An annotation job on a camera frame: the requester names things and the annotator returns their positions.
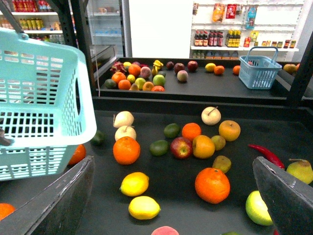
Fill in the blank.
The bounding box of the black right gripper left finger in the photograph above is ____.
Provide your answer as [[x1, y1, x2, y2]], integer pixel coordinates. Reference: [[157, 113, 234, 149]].
[[0, 156, 95, 235]]

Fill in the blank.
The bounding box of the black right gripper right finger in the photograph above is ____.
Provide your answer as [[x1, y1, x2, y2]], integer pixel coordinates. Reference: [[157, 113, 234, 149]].
[[252, 157, 313, 235]]

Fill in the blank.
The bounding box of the yellow lemon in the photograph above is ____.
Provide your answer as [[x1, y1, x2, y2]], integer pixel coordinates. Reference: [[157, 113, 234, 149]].
[[120, 172, 150, 197], [128, 196, 161, 220]]

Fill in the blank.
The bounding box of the light blue shopping basket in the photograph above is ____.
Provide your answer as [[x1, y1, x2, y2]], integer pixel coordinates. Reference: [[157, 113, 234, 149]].
[[0, 3, 97, 181]]

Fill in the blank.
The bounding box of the blue basket far shelf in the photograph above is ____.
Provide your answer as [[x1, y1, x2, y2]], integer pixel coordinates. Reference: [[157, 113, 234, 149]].
[[239, 46, 282, 90]]

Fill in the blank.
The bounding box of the yellow green pear right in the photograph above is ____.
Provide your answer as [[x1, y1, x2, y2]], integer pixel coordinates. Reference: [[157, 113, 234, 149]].
[[286, 159, 313, 184]]

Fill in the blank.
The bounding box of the green apple right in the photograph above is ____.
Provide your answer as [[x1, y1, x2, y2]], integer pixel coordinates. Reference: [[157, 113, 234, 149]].
[[246, 190, 273, 226]]

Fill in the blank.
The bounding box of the red chili pepper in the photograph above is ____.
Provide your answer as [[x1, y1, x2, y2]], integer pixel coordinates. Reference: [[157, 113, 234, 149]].
[[248, 144, 285, 169]]

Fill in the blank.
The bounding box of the orange fruit bottom left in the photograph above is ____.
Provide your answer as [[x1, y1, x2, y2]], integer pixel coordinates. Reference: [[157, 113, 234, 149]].
[[0, 203, 16, 220]]

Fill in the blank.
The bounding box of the orange persimmon with leaf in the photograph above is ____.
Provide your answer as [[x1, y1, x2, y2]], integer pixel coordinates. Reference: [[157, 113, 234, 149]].
[[68, 144, 86, 165]]

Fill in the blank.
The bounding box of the kiwi lower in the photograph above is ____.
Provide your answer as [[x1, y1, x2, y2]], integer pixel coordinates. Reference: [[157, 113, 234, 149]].
[[212, 155, 232, 173]]

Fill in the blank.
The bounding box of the kiwi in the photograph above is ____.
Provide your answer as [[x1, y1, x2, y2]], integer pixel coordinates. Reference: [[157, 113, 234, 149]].
[[211, 135, 226, 151], [212, 155, 232, 173]]

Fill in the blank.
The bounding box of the large orange front right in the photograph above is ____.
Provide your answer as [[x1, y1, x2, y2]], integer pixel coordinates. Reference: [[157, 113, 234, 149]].
[[195, 167, 230, 204]]

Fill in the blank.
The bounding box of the large orange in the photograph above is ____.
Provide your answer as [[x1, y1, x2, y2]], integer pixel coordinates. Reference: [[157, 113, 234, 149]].
[[112, 136, 141, 165], [195, 167, 230, 204]]

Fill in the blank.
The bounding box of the dark green avocado left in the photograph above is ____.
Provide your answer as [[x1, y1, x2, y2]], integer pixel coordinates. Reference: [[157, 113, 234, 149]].
[[90, 130, 105, 146]]

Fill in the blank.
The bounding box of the kiwi upper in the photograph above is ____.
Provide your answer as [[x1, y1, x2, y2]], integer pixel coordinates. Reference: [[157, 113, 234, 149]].
[[211, 135, 226, 151]]

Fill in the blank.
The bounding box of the large orange front left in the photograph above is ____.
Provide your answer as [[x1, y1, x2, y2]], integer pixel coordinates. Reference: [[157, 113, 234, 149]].
[[112, 136, 141, 165]]

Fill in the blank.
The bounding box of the yellow brown pear apple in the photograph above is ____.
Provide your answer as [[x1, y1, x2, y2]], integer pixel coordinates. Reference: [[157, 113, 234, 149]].
[[219, 120, 241, 141]]

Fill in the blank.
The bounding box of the orange persimmon centre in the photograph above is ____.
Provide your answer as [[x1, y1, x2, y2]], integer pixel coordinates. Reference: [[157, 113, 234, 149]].
[[192, 135, 215, 159]]

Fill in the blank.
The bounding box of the white pear lower left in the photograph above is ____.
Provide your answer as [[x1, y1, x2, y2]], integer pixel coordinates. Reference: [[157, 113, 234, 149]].
[[114, 125, 137, 141]]

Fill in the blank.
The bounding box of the pink peach bottom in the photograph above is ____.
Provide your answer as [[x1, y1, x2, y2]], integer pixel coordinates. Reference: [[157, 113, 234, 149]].
[[151, 226, 179, 235]]

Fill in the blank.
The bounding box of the black fruit display tray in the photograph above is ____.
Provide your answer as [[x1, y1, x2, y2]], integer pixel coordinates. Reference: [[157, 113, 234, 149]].
[[0, 97, 313, 235]]

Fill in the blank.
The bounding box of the white pear upper left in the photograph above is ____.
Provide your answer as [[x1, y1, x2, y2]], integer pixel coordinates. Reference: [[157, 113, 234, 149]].
[[113, 111, 134, 128]]

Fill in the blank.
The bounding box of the white pear with stem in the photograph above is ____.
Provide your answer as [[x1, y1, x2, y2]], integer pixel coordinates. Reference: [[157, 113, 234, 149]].
[[201, 106, 222, 126]]

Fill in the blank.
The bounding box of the green avocado lower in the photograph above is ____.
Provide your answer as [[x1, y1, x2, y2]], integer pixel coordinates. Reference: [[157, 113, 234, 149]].
[[149, 140, 169, 157]]

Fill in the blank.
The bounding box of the red apple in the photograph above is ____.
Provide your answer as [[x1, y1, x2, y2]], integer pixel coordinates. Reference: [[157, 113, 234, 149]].
[[170, 137, 193, 160]]

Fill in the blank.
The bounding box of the small orange centre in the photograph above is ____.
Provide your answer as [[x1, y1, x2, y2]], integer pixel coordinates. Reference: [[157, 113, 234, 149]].
[[181, 122, 202, 141]]

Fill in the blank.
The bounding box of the green avocado upper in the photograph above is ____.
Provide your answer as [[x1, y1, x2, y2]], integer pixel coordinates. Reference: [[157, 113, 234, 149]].
[[163, 123, 180, 139]]

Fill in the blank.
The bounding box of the far black display tray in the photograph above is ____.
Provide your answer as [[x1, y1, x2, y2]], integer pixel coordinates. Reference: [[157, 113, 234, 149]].
[[98, 60, 293, 105]]

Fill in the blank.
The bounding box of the black shelf post right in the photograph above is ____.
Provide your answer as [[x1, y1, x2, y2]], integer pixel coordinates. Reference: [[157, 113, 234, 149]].
[[286, 34, 313, 108]]

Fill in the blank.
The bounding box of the black shelf post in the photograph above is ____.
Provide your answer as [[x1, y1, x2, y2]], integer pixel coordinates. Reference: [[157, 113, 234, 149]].
[[48, 0, 96, 96], [286, 34, 313, 108]]

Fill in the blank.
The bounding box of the black shelf post left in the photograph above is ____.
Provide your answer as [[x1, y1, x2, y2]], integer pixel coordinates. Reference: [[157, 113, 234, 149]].
[[48, 0, 96, 96]]

